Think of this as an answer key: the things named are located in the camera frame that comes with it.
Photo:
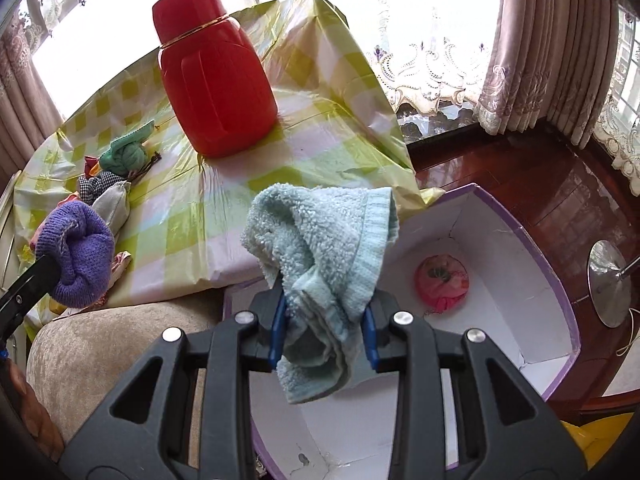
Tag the beige fabric sachet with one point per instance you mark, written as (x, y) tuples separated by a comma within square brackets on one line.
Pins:
[(112, 205)]

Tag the fruit print fabric sachet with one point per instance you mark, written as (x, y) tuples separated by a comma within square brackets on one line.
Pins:
[(121, 265)]

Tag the round metal stand base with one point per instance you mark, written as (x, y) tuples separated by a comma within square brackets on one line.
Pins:
[(607, 285)]

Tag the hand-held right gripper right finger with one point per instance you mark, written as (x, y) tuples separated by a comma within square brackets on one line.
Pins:
[(370, 335)]

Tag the pink pleated drape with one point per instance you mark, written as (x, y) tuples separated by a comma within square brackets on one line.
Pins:
[(545, 35)]

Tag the pink patterned drape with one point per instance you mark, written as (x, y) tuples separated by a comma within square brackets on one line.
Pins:
[(20, 110)]

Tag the black white checked cloth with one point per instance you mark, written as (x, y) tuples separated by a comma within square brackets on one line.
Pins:
[(92, 183)]

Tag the white embroidered lace curtain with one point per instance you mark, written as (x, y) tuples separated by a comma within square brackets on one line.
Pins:
[(425, 80)]

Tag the white scalloped lace curtain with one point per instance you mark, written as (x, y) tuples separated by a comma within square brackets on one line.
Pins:
[(622, 120)]

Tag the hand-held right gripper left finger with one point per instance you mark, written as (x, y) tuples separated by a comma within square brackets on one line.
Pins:
[(277, 332)]

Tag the person's left hand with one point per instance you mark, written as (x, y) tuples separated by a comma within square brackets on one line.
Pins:
[(32, 410)]

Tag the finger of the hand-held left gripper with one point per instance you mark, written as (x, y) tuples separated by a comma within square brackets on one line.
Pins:
[(30, 285)]

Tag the purple knitted sock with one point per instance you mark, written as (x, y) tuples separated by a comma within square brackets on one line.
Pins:
[(82, 255)]

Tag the red thermos bottle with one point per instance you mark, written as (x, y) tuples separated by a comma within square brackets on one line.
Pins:
[(215, 85)]

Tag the thin dried stem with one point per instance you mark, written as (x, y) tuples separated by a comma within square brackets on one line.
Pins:
[(147, 164)]

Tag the white box with purple rim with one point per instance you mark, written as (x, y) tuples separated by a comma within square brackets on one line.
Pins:
[(500, 320)]

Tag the yellow checked plastic tablecloth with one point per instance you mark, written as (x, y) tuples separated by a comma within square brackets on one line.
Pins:
[(310, 150)]

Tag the light blue terry towel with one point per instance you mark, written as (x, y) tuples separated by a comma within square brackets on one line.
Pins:
[(320, 260)]

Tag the beige sofa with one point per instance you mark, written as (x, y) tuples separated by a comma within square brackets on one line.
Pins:
[(100, 340)]

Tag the green knotted cloth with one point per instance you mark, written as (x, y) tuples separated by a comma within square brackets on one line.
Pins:
[(125, 152)]

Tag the yellow plastic bag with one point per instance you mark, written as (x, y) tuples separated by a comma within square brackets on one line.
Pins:
[(605, 440)]

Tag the pink fabric ball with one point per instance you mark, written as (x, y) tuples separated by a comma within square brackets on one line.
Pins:
[(441, 284)]

